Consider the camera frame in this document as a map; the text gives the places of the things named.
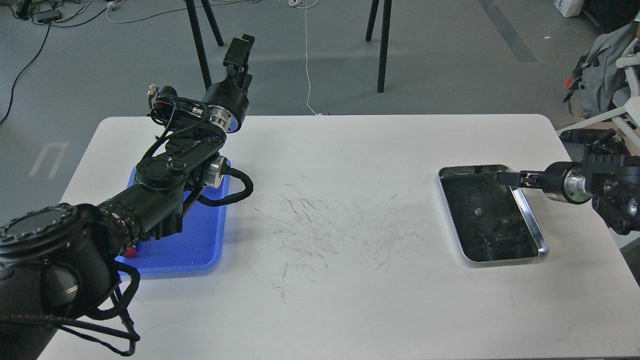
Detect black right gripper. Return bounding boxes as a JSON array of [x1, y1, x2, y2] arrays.
[[497, 162, 593, 205]]

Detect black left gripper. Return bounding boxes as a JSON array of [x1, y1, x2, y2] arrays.
[[202, 34, 256, 133]]

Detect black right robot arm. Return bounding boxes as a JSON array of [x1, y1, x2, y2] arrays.
[[497, 129, 640, 235]]

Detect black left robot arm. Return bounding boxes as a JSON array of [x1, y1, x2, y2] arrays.
[[0, 34, 255, 360]]

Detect silver metal tray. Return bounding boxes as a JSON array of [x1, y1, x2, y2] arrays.
[[438, 164, 550, 268]]

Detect black tripod legs left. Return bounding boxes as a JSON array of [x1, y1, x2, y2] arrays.
[[183, 0, 224, 91]]

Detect black tripod legs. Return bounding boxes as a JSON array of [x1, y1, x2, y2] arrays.
[[365, 0, 393, 93], [183, 0, 224, 91]]

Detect grey backpack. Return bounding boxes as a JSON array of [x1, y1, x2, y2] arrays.
[[562, 22, 638, 119]]

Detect black tripod legs right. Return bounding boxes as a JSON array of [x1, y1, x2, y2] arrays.
[[365, 0, 393, 93]]

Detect white box on floor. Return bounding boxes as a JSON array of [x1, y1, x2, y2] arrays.
[[553, 0, 585, 18]]

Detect blue plastic tray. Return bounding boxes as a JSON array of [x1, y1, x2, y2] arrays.
[[116, 157, 232, 276]]

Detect white cable on floor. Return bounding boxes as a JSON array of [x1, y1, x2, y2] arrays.
[[288, 0, 326, 116]]

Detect white chair frame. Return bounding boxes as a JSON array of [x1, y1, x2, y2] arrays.
[[557, 38, 639, 149]]

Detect black cables on floor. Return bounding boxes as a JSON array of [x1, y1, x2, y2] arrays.
[[0, 0, 121, 124]]

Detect red push button switch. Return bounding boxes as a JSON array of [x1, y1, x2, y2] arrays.
[[121, 245, 138, 259]]

